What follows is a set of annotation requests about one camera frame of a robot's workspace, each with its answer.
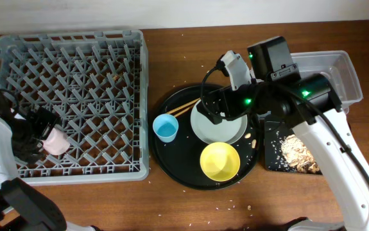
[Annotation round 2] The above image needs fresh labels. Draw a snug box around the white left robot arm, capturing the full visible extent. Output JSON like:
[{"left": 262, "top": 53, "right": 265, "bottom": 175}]
[{"left": 0, "top": 89, "right": 97, "bottom": 231}]

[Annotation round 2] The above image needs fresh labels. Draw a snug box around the light blue plastic cup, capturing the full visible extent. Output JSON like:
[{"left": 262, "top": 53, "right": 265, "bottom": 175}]
[{"left": 152, "top": 114, "right": 179, "bottom": 143}]

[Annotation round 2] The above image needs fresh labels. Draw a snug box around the grey plastic dishwasher rack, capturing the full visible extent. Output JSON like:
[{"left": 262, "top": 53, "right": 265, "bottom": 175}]
[{"left": 0, "top": 30, "right": 149, "bottom": 186}]

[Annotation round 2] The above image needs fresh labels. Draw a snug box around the pink plastic cup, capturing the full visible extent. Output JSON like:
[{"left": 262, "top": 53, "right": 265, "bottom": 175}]
[{"left": 42, "top": 128, "right": 71, "bottom": 155}]

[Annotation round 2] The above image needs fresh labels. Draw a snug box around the black rectangular food-waste tray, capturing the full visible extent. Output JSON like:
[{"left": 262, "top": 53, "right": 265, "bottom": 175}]
[{"left": 264, "top": 115, "right": 322, "bottom": 175}]

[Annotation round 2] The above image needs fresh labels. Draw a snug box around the lower wooden chopstick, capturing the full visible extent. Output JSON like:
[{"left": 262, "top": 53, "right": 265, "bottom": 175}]
[{"left": 174, "top": 105, "right": 194, "bottom": 117}]

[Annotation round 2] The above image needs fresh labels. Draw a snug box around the round black tray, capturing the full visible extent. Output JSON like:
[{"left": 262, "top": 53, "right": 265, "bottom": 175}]
[{"left": 148, "top": 83, "right": 263, "bottom": 191}]

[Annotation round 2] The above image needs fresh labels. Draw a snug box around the wooden chopstick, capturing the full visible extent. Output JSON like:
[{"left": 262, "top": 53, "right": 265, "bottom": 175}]
[
  {"left": 166, "top": 98, "right": 200, "bottom": 114},
  {"left": 174, "top": 105, "right": 194, "bottom": 117}
]

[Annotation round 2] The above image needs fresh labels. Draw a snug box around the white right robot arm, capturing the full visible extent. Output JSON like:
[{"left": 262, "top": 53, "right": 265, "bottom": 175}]
[{"left": 198, "top": 36, "right": 369, "bottom": 230}]

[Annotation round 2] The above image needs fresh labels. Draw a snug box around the pile of food scraps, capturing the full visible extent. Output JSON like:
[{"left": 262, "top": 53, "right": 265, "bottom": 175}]
[{"left": 281, "top": 135, "right": 320, "bottom": 174}]

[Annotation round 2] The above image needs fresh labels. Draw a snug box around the upper wooden chopstick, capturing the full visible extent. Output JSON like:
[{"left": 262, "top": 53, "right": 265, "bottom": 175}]
[{"left": 166, "top": 98, "right": 200, "bottom": 114}]

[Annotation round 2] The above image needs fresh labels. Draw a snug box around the clear plastic waste bin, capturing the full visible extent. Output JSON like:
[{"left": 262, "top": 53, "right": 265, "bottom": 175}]
[{"left": 291, "top": 50, "right": 363, "bottom": 114}]

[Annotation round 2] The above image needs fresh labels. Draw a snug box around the yellow plastic bowl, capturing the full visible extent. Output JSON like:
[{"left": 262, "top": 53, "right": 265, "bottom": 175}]
[{"left": 200, "top": 142, "right": 241, "bottom": 182}]

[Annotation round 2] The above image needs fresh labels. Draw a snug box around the grey round plate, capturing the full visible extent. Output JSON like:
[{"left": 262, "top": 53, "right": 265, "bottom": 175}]
[{"left": 190, "top": 99, "right": 248, "bottom": 144}]

